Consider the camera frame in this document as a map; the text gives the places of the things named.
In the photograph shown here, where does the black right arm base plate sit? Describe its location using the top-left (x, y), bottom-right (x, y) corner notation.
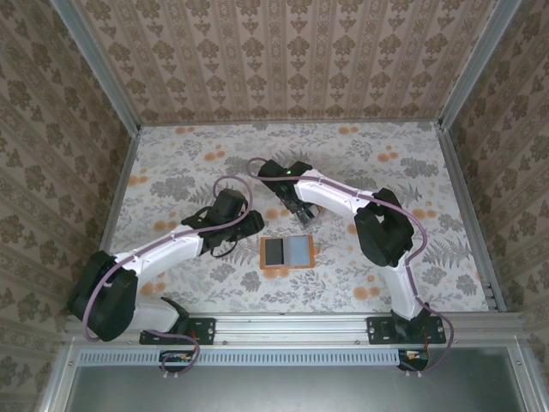
top-left (366, 316), bottom-right (447, 346)

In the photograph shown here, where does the aluminium side frame rail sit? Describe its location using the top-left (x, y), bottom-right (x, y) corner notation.
top-left (435, 122), bottom-right (510, 313)
top-left (96, 126), bottom-right (142, 258)

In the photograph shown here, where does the grey metal panel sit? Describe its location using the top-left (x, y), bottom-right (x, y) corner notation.
top-left (40, 342), bottom-right (549, 412)

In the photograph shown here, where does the orange card case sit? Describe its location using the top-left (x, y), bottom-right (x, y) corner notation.
top-left (259, 234), bottom-right (321, 270)

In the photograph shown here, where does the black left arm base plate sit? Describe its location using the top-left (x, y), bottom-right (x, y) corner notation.
top-left (139, 316), bottom-right (217, 346)

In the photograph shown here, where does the small electronics board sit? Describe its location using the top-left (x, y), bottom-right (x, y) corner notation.
top-left (397, 349), bottom-right (430, 371)
top-left (159, 349), bottom-right (195, 373)

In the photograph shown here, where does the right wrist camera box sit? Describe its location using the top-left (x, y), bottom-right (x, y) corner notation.
top-left (256, 161), bottom-right (297, 181)

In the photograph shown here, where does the floral patterned tablecloth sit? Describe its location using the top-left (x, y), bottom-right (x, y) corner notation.
top-left (92, 122), bottom-right (492, 314)

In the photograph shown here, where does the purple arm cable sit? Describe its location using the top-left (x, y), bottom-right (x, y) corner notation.
top-left (83, 174), bottom-right (255, 381)
top-left (248, 157), bottom-right (455, 379)

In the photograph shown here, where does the white slotted cable duct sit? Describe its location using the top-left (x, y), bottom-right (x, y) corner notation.
top-left (79, 348), bottom-right (402, 367)

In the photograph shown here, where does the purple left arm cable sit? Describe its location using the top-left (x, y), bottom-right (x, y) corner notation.
top-left (83, 174), bottom-right (255, 381)

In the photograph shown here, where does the aluminium back frame rail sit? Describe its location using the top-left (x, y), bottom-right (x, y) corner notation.
top-left (139, 121), bottom-right (441, 129)

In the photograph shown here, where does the aluminium front frame rail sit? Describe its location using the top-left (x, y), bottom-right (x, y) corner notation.
top-left (63, 312), bottom-right (527, 347)

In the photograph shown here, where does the aluminium upright frame post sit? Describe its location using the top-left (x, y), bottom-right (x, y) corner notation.
top-left (50, 0), bottom-right (142, 132)
top-left (439, 0), bottom-right (522, 130)

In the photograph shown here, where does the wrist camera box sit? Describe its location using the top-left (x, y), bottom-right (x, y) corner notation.
top-left (212, 188), bottom-right (246, 221)
top-left (256, 161), bottom-right (297, 181)

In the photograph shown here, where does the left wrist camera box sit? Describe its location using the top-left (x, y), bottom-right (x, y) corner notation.
top-left (212, 188), bottom-right (246, 221)

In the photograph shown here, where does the black card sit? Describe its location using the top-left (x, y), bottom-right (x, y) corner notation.
top-left (264, 239), bottom-right (285, 266)

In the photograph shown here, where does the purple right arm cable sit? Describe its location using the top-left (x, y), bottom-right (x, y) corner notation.
top-left (248, 157), bottom-right (455, 379)

